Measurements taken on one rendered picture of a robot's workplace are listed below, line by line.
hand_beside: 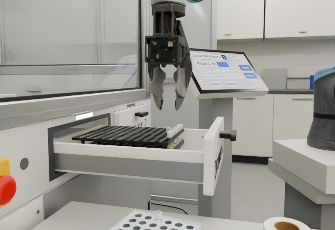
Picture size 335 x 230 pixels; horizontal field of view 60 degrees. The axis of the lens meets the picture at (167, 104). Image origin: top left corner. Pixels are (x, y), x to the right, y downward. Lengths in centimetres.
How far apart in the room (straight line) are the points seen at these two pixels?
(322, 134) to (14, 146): 77
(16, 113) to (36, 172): 13
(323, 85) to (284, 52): 343
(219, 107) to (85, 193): 102
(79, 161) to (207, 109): 110
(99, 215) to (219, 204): 122
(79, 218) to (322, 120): 69
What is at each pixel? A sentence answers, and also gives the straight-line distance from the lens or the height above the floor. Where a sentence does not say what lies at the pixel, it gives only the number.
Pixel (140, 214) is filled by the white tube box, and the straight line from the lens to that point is 55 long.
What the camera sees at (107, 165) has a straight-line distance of 61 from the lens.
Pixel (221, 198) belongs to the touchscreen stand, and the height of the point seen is 35.
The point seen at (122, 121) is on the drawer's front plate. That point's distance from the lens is 93.
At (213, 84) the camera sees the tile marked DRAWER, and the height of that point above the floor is 101.
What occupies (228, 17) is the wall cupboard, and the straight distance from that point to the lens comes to 402.
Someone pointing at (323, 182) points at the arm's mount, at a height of 78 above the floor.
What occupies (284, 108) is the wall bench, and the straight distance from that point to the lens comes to 363.
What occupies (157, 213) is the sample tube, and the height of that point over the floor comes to 81.
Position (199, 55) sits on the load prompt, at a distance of 161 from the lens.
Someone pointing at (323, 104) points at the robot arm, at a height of 96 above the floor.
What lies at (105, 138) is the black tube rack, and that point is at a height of 90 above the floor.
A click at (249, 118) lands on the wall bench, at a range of 362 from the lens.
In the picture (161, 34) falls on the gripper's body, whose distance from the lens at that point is 58.
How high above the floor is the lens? 103
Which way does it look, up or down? 5 degrees down
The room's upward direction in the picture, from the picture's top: straight up
